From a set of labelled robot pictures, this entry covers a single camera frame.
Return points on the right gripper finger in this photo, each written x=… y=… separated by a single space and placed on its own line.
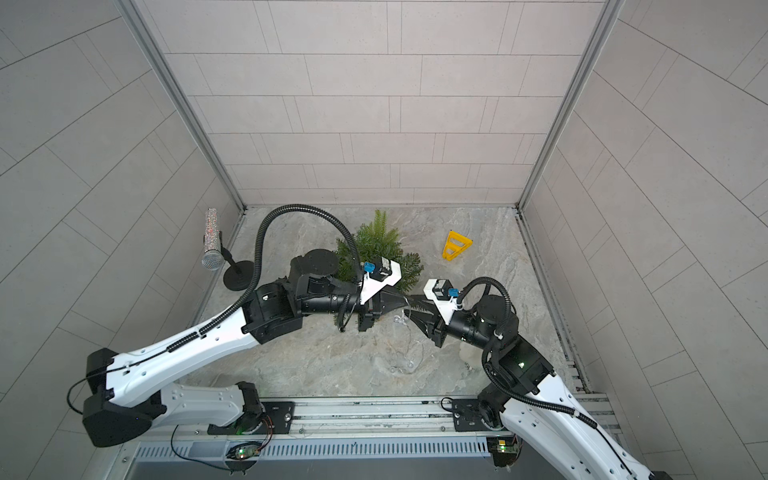
x=416 y=305
x=425 y=322

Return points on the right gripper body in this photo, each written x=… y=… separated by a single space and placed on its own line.
x=443 y=330

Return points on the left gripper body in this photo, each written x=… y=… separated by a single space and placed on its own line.
x=365 y=311

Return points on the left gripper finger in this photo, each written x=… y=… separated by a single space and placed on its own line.
x=392 y=294
x=394 y=303

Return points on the small green christmas tree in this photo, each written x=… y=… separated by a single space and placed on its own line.
x=373 y=241

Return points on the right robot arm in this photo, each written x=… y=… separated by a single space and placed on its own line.
x=526 y=396

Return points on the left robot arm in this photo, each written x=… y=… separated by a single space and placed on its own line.
x=136 y=391

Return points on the white fluffy plush toy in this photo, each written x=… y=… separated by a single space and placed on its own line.
x=470 y=355

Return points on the yellow plastic triangle stand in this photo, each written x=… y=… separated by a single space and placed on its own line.
x=455 y=245

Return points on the right circuit board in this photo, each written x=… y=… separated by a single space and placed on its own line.
x=504 y=451

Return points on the circuit board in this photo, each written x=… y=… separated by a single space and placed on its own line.
x=504 y=451
x=244 y=451

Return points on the glittery silver microphone on stand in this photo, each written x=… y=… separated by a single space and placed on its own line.
x=237 y=274

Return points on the left circuit board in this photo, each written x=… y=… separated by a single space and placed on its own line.
x=244 y=451

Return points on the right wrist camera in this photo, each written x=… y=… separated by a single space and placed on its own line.
x=444 y=297

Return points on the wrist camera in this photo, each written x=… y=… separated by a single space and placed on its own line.
x=444 y=297
x=377 y=275

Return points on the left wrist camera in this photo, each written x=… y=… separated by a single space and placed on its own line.
x=377 y=275

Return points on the aluminium mounting rail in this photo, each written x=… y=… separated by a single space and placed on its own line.
x=315 y=417

